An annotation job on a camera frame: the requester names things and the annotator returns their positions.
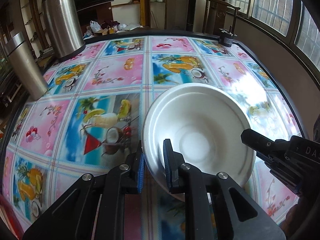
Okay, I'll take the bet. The white foam bowl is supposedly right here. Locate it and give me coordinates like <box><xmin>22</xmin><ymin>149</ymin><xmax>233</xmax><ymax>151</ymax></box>
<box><xmin>142</xmin><ymin>83</ymin><xmax>256</xmax><ymax>192</ymax></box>

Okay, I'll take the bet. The red glass plate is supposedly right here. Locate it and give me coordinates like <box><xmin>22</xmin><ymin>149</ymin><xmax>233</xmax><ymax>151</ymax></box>
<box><xmin>1</xmin><ymin>195</ymin><xmax>24</xmax><ymax>239</ymax></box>

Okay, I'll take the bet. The dark wooden chair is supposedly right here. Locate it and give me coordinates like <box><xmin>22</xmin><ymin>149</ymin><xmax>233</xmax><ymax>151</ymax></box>
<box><xmin>202</xmin><ymin>0</ymin><xmax>241</xmax><ymax>35</ymax></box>

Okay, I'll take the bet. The white plastic bag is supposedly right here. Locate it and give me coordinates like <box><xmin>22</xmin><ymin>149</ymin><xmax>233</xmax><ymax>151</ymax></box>
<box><xmin>90</xmin><ymin>21</ymin><xmax>102</xmax><ymax>33</ymax></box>

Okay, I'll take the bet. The person's right hand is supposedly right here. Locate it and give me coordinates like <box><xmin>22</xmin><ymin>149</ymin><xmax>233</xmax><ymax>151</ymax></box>
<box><xmin>280</xmin><ymin>203</ymin><xmax>306</xmax><ymax>238</ymax></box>

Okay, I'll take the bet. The large steel thermos jug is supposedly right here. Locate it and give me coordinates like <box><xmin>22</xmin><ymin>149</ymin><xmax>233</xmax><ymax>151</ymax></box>
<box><xmin>42</xmin><ymin>0</ymin><xmax>86</xmax><ymax>62</ymax></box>

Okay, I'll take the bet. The slim steel thermos flask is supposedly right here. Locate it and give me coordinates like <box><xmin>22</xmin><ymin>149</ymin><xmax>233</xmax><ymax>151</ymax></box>
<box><xmin>4</xmin><ymin>32</ymin><xmax>48</xmax><ymax>100</ymax></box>

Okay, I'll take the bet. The small black table clamp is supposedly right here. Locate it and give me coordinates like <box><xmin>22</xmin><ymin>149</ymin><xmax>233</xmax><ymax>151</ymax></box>
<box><xmin>219</xmin><ymin>25</ymin><xmax>237</xmax><ymax>47</ymax></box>

